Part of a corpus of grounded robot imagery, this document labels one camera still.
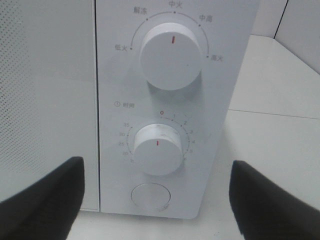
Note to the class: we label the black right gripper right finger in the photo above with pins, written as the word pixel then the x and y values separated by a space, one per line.
pixel 265 211

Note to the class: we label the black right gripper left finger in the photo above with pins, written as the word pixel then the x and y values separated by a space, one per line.
pixel 47 209

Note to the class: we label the white microwave door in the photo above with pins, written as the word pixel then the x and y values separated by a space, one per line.
pixel 48 92

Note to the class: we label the round white door button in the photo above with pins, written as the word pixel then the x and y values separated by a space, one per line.
pixel 151 196

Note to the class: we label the white microwave knob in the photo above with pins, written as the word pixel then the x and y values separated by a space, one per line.
pixel 170 56
pixel 157 149

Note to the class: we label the white microwave oven body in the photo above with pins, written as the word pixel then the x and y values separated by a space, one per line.
pixel 127 102

